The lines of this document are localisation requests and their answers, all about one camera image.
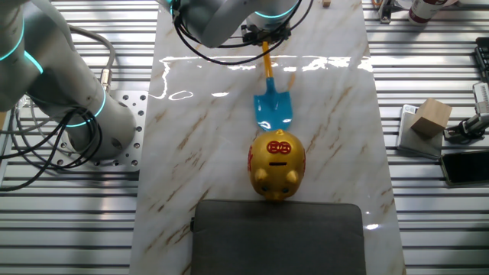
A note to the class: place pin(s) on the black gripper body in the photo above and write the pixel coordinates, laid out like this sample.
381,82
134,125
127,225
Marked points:
265,33

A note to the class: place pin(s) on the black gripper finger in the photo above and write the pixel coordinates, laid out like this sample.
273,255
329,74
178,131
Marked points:
274,40
257,42

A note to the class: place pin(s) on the blue and yellow toy shovel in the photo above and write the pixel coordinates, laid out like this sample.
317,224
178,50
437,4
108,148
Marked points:
273,110

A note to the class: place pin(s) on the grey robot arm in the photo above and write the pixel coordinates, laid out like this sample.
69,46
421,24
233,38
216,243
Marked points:
46,84

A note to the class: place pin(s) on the small wooden cube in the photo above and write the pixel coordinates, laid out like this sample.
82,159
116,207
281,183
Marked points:
326,3

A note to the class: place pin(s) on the golden piggy bank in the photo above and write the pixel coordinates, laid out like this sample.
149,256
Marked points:
277,166

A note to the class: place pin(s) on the red and white can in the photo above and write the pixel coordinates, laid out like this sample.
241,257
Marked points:
422,11

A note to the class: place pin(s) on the large wooden block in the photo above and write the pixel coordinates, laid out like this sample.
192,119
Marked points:
431,116

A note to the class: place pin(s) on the grey fabric pad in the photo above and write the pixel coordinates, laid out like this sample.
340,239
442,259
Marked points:
277,237

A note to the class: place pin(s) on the black ribbed item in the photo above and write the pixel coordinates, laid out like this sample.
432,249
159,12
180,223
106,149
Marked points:
483,57

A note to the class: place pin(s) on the black clamp with silver cylinder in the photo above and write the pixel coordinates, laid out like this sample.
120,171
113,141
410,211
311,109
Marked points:
471,126

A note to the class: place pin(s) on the silver vented box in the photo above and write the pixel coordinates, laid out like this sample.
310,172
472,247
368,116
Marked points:
482,97

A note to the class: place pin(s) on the black smartphone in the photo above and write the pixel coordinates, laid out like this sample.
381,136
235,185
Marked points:
466,167

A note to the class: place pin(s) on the aluminium corner bracket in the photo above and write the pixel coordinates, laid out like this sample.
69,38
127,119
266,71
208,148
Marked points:
386,13

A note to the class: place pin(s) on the grey metal plate bracket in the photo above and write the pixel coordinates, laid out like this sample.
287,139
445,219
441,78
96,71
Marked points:
414,143

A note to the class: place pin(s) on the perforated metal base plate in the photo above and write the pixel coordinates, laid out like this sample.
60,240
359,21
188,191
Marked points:
130,164

